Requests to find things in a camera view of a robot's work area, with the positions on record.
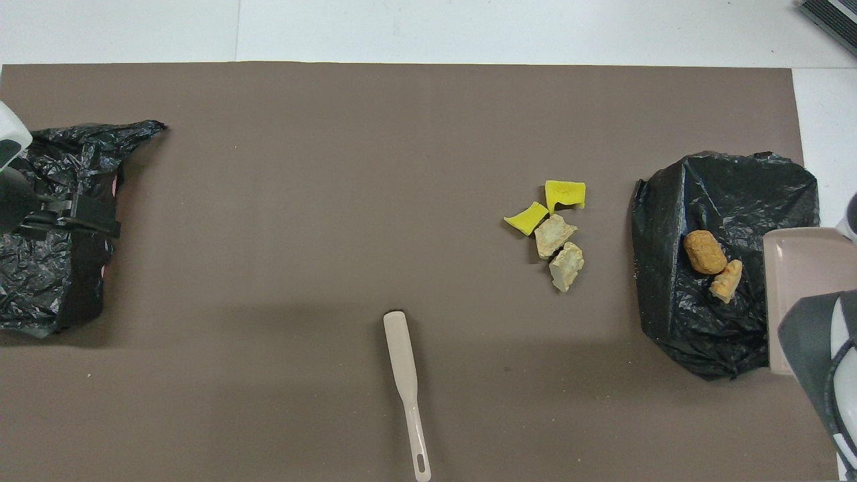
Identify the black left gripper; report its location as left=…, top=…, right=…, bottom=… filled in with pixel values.
left=0, top=167, right=122, bottom=238

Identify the yellow sponge wedge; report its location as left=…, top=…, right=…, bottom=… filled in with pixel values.
left=503, top=201, right=550, bottom=236

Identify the large beige sponge chunk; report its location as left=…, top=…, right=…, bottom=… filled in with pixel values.
left=534, top=213, right=578, bottom=260

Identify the notched yellow sponge piece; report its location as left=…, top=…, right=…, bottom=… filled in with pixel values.
left=544, top=179, right=587, bottom=214

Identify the small beige sponge chunk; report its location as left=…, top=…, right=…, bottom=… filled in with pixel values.
left=549, top=241, right=585, bottom=293

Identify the brown oval bread roll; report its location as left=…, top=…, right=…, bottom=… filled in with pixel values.
left=683, top=230, right=728, bottom=275

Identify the orange bread piece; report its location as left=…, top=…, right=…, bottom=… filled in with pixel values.
left=709, top=259, right=743, bottom=305

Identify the beige plastic dustpan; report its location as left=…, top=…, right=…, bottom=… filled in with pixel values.
left=763, top=227, right=857, bottom=377

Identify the pink plastic bin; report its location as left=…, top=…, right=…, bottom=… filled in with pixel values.
left=99, top=175, right=120, bottom=279

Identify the black bag covered bin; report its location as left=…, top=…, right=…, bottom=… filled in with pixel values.
left=631, top=151, right=821, bottom=381

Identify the black bag with loose corner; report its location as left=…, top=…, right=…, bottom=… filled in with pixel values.
left=0, top=120, right=168, bottom=338

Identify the brown table mat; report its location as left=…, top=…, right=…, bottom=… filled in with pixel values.
left=0, top=62, right=840, bottom=482

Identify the dark grey ribbed object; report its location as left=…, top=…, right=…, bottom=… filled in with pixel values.
left=799, top=0, right=857, bottom=58

